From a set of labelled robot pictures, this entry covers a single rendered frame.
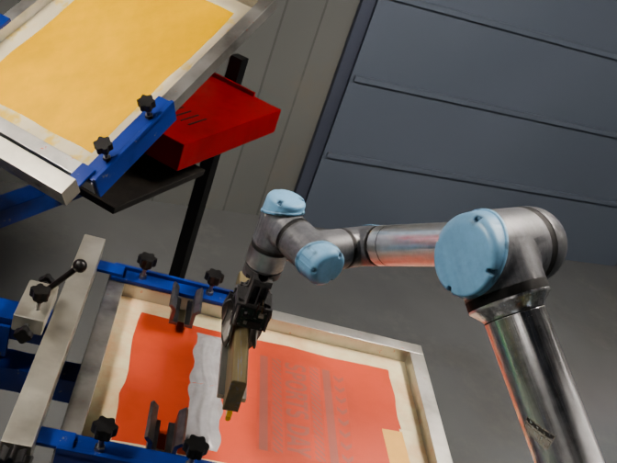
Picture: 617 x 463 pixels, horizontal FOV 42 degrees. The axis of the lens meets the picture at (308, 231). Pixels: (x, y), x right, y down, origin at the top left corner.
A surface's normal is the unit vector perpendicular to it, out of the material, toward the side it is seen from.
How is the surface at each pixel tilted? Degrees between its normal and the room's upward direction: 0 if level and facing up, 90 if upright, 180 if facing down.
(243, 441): 0
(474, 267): 86
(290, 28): 90
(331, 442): 0
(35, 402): 0
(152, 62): 32
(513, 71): 90
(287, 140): 90
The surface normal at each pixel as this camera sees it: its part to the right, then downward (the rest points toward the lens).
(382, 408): 0.31, -0.84
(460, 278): -0.79, -0.05
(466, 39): 0.29, 0.54
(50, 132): 0.03, -0.55
